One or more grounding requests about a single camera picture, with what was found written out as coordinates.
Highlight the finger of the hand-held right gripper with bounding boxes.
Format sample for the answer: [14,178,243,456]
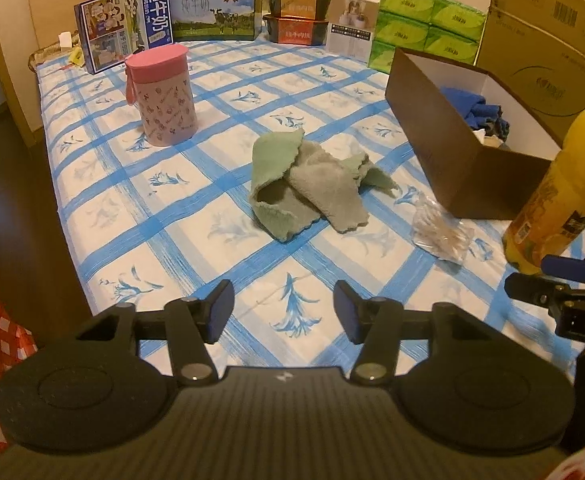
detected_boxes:
[503,272,575,307]
[542,254,585,282]

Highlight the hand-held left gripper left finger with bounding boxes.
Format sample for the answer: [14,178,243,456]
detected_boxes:
[72,279,236,387]

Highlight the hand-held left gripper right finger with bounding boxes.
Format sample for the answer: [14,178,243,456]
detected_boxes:
[333,279,516,387]

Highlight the brown box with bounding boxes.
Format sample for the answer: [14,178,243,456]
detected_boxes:
[384,47,563,221]

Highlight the blue towel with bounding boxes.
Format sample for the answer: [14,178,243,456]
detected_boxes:
[439,86,511,141]

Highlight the orange juice bottle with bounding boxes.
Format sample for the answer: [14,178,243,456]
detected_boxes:
[501,101,585,276]

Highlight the clear plastic bag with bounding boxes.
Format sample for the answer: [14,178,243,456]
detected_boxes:
[410,195,475,265]

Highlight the grey cloth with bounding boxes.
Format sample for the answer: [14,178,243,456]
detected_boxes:
[289,142,370,235]

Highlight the blue checked bedsheet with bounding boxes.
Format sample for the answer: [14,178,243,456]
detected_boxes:
[36,39,585,382]

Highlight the green cloth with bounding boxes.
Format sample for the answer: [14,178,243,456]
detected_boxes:
[249,128,401,242]

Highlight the pink cylindrical container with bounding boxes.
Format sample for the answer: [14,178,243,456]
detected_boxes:
[124,44,197,149]

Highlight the large cardboard box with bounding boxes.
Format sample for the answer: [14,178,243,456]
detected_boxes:
[474,0,585,149]

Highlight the green tissue multipack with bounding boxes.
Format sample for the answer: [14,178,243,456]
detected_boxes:
[367,0,488,72]

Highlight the red box in black tray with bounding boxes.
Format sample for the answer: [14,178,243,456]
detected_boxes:
[263,14,331,47]

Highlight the white photo box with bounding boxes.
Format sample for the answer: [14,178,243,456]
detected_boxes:
[327,0,381,61]

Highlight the blue cow milk box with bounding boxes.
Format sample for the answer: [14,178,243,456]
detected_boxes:
[168,0,264,44]

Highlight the blue cartoon milk carton box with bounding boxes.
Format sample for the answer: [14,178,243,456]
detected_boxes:
[74,0,174,76]

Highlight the woven mat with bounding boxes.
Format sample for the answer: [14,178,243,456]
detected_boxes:
[26,42,81,74]

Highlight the orange box in black tray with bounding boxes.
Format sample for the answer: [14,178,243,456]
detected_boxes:
[264,0,331,21]

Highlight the wooden headboard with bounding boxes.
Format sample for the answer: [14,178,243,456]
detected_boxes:
[0,0,203,147]

